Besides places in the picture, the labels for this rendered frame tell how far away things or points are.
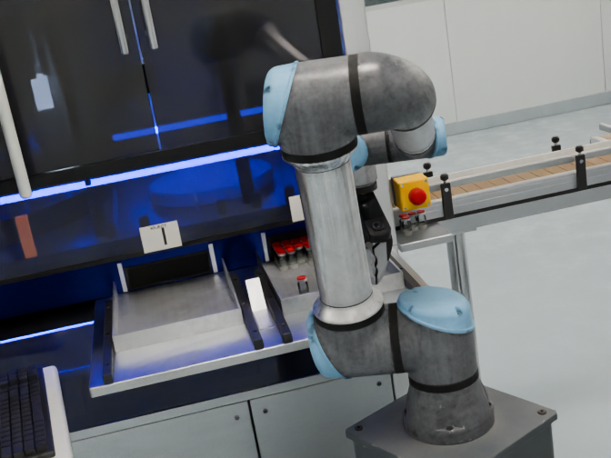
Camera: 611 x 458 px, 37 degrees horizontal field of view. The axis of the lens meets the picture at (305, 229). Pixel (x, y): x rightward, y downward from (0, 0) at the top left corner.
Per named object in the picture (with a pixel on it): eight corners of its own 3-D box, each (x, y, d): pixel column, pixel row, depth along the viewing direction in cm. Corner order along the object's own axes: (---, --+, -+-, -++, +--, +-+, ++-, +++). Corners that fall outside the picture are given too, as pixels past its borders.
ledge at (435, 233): (385, 236, 230) (384, 229, 230) (434, 225, 232) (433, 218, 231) (401, 252, 217) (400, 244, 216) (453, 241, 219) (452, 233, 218)
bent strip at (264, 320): (249, 305, 195) (245, 280, 193) (263, 303, 196) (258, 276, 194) (260, 330, 182) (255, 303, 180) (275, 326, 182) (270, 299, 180)
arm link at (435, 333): (481, 383, 146) (472, 304, 142) (396, 390, 148) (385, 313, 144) (476, 349, 157) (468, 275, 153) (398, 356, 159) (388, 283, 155)
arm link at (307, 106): (405, 389, 149) (355, 66, 125) (315, 396, 151) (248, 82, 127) (405, 346, 159) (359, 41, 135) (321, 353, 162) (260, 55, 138)
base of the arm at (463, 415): (513, 414, 154) (507, 362, 151) (452, 455, 145) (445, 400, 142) (445, 390, 165) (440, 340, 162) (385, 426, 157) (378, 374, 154)
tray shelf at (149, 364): (96, 307, 215) (95, 300, 214) (384, 244, 224) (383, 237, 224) (91, 398, 169) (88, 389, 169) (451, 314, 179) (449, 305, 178)
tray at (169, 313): (115, 294, 215) (113, 281, 214) (225, 271, 218) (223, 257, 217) (115, 353, 183) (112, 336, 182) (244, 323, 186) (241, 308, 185)
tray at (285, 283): (257, 264, 219) (255, 251, 218) (362, 242, 223) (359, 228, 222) (283, 315, 187) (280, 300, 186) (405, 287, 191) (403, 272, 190)
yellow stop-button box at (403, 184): (394, 204, 220) (389, 176, 218) (422, 199, 221) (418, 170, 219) (403, 213, 213) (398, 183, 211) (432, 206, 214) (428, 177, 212)
